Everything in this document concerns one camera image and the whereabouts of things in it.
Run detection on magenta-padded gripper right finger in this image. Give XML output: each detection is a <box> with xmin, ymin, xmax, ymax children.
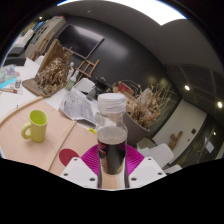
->
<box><xmin>123</xmin><ymin>143</ymin><xmax>167</xmax><ymax>190</ymax></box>

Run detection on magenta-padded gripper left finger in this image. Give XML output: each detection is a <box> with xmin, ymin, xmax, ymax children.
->
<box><xmin>59</xmin><ymin>143</ymin><xmax>102</xmax><ymax>190</ymax></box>

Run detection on clear bottle with dark drink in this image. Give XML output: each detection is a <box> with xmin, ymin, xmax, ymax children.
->
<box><xmin>94</xmin><ymin>92</ymin><xmax>129</xmax><ymax>176</ymax></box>

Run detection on flat round red coaster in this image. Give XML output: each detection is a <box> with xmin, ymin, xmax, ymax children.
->
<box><xmin>58</xmin><ymin>148</ymin><xmax>81</xmax><ymax>168</ymax></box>

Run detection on white plastic chair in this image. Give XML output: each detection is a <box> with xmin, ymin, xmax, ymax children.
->
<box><xmin>163</xmin><ymin>164</ymin><xmax>183</xmax><ymax>176</ymax></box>
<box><xmin>73</xmin><ymin>77</ymin><xmax>96</xmax><ymax>95</ymax></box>
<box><xmin>138</xmin><ymin>143</ymin><xmax>175</xmax><ymax>168</ymax></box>

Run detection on dried plant in grey pot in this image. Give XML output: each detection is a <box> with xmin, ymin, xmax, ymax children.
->
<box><xmin>111</xmin><ymin>79</ymin><xmax>177</xmax><ymax>148</ymax></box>

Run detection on lime green mug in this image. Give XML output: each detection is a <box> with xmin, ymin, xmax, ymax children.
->
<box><xmin>20</xmin><ymin>109</ymin><xmax>49</xmax><ymax>144</ymax></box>

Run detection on printed newspaper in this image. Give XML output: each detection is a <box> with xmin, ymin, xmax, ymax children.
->
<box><xmin>58</xmin><ymin>88</ymin><xmax>99</xmax><ymax>126</ymax></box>

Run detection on beige canvas mat wooden strips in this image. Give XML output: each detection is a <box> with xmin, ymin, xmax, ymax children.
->
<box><xmin>0</xmin><ymin>96</ymin><xmax>125</xmax><ymax>189</ymax></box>

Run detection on dark grey spray bottle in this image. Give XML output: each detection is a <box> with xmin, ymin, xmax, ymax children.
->
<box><xmin>86</xmin><ymin>85</ymin><xmax>98</xmax><ymax>102</ymax></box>

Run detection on red box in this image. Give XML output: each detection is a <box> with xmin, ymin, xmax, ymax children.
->
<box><xmin>116</xmin><ymin>81</ymin><xmax>136</xmax><ymax>98</ymax></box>

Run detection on green-labelled white spray bottle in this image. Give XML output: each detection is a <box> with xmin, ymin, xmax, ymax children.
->
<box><xmin>64</xmin><ymin>69</ymin><xmax>79</xmax><ymax>92</ymax></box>

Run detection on golden sculpture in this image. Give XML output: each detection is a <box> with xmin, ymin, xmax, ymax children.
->
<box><xmin>34</xmin><ymin>49</ymin><xmax>73</xmax><ymax>95</ymax></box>

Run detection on wooden easel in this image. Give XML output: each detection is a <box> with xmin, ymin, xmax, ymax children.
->
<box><xmin>74</xmin><ymin>58</ymin><xmax>100</xmax><ymax>83</ymax></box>

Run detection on wooden paintbrush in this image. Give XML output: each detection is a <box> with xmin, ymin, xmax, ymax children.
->
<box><xmin>0</xmin><ymin>87</ymin><xmax>24</xmax><ymax>95</ymax></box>

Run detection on colourful book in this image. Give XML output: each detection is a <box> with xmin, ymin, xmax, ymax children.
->
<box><xmin>0</xmin><ymin>64</ymin><xmax>21</xmax><ymax>89</ymax></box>

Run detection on black box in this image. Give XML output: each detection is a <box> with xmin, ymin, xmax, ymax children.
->
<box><xmin>3</xmin><ymin>46</ymin><xmax>28</xmax><ymax>67</ymax></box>

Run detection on white cabinet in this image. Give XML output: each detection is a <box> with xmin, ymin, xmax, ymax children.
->
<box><xmin>24</xmin><ymin>15</ymin><xmax>67</xmax><ymax>61</ymax></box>

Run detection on white ceiling light strip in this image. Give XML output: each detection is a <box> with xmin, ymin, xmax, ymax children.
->
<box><xmin>56</xmin><ymin>0</ymin><xmax>188</xmax><ymax>27</ymax></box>

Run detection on wooden wall figure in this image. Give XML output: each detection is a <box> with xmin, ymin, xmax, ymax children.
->
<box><xmin>168</xmin><ymin>130</ymin><xmax>184</xmax><ymax>151</ymax></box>

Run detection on black wall screen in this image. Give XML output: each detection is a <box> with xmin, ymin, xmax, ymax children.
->
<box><xmin>56</xmin><ymin>24</ymin><xmax>105</xmax><ymax>60</ymax></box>

